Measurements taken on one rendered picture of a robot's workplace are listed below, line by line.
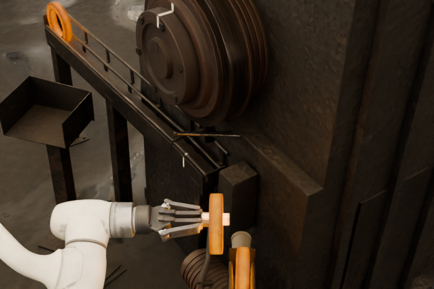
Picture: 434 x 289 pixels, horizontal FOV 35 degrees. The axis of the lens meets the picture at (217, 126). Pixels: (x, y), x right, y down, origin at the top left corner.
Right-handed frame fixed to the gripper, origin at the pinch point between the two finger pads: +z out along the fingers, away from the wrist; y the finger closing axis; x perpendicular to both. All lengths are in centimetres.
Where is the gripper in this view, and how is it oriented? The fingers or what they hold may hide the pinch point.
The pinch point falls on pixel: (215, 219)
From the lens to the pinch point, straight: 174.9
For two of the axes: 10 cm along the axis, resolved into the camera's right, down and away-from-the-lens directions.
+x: -0.2, -7.8, -6.3
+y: -0.1, 6.3, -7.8
